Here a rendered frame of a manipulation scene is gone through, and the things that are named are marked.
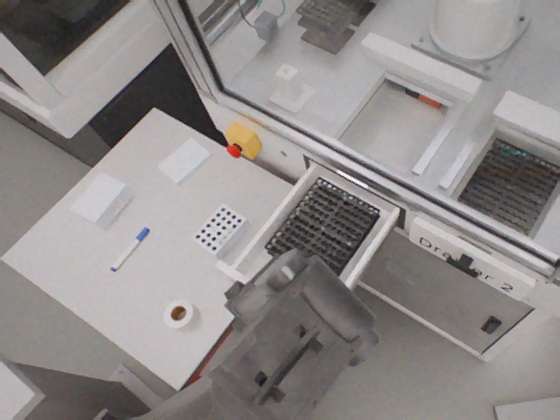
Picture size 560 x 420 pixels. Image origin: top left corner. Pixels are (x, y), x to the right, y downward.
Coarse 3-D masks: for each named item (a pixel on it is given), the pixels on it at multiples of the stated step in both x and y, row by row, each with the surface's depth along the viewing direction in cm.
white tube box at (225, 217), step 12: (216, 216) 120; (228, 216) 120; (240, 216) 120; (204, 228) 119; (216, 228) 119; (240, 228) 119; (192, 240) 118; (204, 240) 119; (216, 240) 120; (228, 240) 117; (216, 252) 116
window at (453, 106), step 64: (192, 0) 87; (256, 0) 76; (320, 0) 68; (384, 0) 61; (448, 0) 55; (512, 0) 51; (256, 64) 93; (320, 64) 80; (384, 64) 71; (448, 64) 63; (512, 64) 57; (320, 128) 99; (384, 128) 85; (448, 128) 74; (512, 128) 66; (448, 192) 91; (512, 192) 79
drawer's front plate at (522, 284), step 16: (416, 224) 102; (416, 240) 110; (432, 240) 105; (448, 240) 100; (448, 256) 107; (480, 256) 98; (480, 272) 104; (496, 272) 99; (512, 272) 96; (496, 288) 106; (528, 288) 97
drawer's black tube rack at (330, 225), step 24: (336, 192) 110; (288, 216) 108; (312, 216) 111; (336, 216) 110; (360, 216) 107; (288, 240) 108; (312, 240) 105; (336, 240) 105; (360, 240) 105; (336, 264) 102
